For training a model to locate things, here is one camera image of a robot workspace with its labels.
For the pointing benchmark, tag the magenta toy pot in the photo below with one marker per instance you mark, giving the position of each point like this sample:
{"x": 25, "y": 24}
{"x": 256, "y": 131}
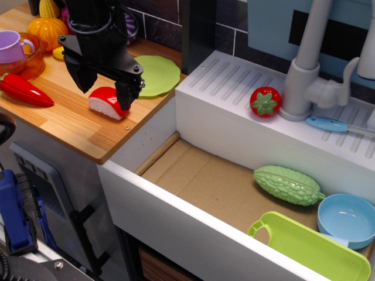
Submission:
{"x": 65, "y": 15}

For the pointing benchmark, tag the yellow toy banana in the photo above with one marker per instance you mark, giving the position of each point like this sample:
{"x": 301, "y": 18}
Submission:
{"x": 58, "y": 53}

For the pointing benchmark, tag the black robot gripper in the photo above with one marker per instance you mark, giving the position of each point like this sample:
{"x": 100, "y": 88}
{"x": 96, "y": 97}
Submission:
{"x": 99, "y": 46}

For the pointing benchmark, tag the light blue toy bowl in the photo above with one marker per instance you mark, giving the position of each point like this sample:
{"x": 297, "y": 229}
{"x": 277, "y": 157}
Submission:
{"x": 347, "y": 217}

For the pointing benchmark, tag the black oven door handle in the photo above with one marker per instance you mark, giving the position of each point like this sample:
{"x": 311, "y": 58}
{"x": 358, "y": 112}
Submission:
{"x": 78, "y": 219}

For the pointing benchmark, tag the red toy chili pepper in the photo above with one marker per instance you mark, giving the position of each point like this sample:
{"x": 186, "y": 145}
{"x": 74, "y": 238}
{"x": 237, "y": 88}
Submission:
{"x": 17, "y": 87}

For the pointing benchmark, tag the orange toy pumpkin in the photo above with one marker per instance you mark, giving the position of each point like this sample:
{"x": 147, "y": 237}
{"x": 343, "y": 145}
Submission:
{"x": 48, "y": 30}

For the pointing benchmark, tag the yellow toy corn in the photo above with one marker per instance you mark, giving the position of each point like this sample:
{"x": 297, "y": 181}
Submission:
{"x": 48, "y": 9}

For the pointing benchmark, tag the purple toy cup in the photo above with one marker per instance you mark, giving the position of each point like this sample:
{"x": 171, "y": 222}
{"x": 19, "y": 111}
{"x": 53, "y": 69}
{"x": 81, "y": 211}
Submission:
{"x": 12, "y": 47}

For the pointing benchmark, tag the blue handled toy utensil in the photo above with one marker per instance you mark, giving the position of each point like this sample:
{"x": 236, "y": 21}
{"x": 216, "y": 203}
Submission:
{"x": 334, "y": 125}

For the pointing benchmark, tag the grey toy faucet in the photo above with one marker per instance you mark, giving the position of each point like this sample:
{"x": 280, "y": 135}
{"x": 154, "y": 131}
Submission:
{"x": 303, "y": 87}

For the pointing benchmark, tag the purple striped toy onion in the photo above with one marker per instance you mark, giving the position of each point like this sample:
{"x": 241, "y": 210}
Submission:
{"x": 132, "y": 29}

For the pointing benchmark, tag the green toy plate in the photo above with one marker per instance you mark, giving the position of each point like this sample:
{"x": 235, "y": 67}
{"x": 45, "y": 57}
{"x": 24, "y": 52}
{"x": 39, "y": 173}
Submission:
{"x": 160, "y": 75}

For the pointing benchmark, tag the red and white toy sushi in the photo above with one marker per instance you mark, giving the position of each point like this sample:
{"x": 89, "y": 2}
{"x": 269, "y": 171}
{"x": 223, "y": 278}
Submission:
{"x": 104, "y": 100}

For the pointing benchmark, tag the orange transparent bowl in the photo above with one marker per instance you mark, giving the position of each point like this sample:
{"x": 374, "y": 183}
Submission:
{"x": 33, "y": 64}

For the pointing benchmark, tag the white toy sink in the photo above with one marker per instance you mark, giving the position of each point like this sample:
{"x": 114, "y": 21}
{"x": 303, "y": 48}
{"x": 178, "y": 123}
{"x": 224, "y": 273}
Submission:
{"x": 210, "y": 110}

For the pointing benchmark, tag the green toy cutting board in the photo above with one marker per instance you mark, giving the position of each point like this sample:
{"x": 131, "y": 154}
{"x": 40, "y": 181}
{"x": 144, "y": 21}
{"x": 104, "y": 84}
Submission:
{"x": 312, "y": 249}

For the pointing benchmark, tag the brown cardboard sheet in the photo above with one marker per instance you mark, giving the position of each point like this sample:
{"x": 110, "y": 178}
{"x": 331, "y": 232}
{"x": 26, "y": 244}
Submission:
{"x": 217, "y": 186}

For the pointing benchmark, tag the green toy bitter gourd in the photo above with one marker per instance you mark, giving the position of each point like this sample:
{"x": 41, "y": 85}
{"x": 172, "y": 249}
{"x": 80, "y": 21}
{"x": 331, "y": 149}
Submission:
{"x": 289, "y": 185}

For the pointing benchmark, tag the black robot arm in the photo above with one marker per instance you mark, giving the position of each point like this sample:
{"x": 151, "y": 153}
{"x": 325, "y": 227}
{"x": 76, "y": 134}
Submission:
{"x": 98, "y": 46}

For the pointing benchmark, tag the red toy tomato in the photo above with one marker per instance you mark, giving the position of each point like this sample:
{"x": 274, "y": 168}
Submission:
{"x": 265, "y": 102}

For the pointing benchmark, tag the blue clamp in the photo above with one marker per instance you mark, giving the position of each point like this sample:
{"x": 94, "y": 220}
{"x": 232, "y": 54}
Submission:
{"x": 23, "y": 214}

